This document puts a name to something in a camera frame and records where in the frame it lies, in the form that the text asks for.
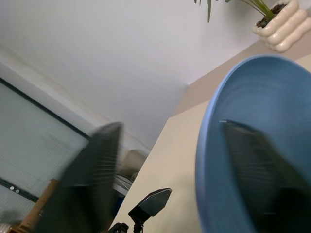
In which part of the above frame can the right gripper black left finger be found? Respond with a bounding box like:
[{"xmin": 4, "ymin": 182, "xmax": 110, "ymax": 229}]
[{"xmin": 31, "ymin": 122, "xmax": 123, "ymax": 233}]

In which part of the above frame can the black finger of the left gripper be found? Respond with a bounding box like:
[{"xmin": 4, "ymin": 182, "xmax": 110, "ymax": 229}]
[{"xmin": 128, "ymin": 187, "xmax": 173, "ymax": 233}]

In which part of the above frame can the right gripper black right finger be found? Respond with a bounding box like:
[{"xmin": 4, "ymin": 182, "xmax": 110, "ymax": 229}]
[{"xmin": 219, "ymin": 119, "xmax": 311, "ymax": 233}]

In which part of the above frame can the blue plate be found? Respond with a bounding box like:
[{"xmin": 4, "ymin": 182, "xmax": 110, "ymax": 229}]
[{"xmin": 195, "ymin": 54, "xmax": 311, "ymax": 233}]

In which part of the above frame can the beige rounded background object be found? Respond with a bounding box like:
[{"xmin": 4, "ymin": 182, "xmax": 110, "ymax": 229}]
[{"xmin": 121, "ymin": 149, "xmax": 149, "ymax": 176}]

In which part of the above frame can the frosted glass partition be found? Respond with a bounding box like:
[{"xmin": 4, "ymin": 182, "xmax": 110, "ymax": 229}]
[{"xmin": 0, "ymin": 77, "xmax": 93, "ymax": 203}]

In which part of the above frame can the white bubbly ceramic pot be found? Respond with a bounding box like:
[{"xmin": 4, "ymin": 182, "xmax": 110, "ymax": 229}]
[{"xmin": 252, "ymin": 0, "xmax": 310, "ymax": 53}]

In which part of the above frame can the green leafy plant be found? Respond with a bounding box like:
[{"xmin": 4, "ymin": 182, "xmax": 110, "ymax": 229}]
[{"xmin": 193, "ymin": 0, "xmax": 276, "ymax": 23}]

